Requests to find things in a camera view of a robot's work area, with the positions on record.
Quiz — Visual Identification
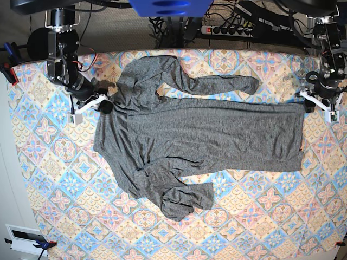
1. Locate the grey t-shirt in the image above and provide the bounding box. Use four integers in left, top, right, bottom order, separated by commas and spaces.
93, 56, 305, 222

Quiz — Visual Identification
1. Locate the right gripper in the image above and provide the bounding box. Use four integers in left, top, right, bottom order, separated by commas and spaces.
68, 79, 115, 124

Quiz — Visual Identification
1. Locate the black round stool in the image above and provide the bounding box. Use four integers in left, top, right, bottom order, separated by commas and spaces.
27, 27, 50, 61

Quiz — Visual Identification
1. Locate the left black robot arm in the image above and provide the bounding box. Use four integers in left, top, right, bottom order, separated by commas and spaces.
295, 15, 346, 123

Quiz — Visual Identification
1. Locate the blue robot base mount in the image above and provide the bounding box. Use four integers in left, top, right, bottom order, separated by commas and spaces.
129, 0, 213, 17

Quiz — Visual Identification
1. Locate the orange blue corner clamp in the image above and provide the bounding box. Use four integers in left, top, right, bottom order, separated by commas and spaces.
4, 238, 57, 259

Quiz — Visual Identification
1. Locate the patterned colourful tablecloth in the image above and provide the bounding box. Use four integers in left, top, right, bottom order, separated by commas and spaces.
7, 62, 346, 259

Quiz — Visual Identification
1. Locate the red blue table clamp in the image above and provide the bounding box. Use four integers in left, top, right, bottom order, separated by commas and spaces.
1, 42, 22, 86

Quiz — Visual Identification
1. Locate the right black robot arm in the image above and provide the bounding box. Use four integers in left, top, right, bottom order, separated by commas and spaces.
45, 5, 113, 125

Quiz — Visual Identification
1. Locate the white wall outlet box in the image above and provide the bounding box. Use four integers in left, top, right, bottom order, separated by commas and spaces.
5, 224, 45, 256

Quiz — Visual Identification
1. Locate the black power strip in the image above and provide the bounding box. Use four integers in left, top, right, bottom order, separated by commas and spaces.
200, 25, 253, 38

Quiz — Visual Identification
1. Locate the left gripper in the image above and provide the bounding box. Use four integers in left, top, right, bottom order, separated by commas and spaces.
297, 82, 339, 121

